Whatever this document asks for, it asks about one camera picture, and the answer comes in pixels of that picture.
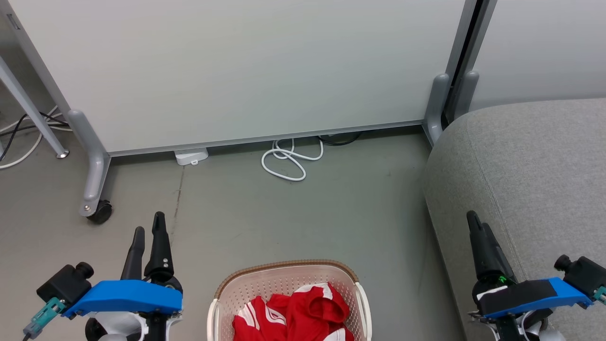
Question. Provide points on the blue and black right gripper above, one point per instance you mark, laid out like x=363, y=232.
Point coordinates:
x=525, y=296

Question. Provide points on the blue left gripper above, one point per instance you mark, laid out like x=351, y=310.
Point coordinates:
x=128, y=297

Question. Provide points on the red white garment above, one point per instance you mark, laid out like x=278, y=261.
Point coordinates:
x=303, y=312

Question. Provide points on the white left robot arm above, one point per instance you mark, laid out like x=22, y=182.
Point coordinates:
x=116, y=327

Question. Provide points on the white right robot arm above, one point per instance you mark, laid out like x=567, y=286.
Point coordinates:
x=535, y=331

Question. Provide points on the grey fabric sofa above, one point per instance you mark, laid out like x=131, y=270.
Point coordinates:
x=530, y=180

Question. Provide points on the black caster wheel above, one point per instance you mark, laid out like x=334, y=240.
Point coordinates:
x=102, y=212

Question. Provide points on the grey panel foot with caster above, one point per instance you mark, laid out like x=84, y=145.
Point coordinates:
x=94, y=166

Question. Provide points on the white power adapter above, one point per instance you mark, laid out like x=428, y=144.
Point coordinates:
x=191, y=155

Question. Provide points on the white plastic laundry basket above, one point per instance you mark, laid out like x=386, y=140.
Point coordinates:
x=279, y=282

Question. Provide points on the grey metal table leg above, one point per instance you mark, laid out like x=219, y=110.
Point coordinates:
x=28, y=106

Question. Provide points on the wide white partition panel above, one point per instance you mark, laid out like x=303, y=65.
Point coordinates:
x=236, y=71

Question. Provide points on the narrow white partition panel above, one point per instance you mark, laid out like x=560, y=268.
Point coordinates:
x=544, y=47

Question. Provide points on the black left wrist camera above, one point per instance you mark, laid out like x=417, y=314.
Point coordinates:
x=66, y=284

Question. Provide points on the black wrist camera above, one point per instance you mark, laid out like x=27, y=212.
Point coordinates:
x=66, y=284
x=582, y=274

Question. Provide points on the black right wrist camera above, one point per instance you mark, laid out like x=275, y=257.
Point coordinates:
x=582, y=274

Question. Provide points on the teal right camera connector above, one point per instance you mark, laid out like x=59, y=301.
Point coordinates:
x=600, y=294

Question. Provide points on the teal camera connector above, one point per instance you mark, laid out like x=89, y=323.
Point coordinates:
x=45, y=315
x=600, y=294

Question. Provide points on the teal left camera connector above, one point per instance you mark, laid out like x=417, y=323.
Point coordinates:
x=45, y=315

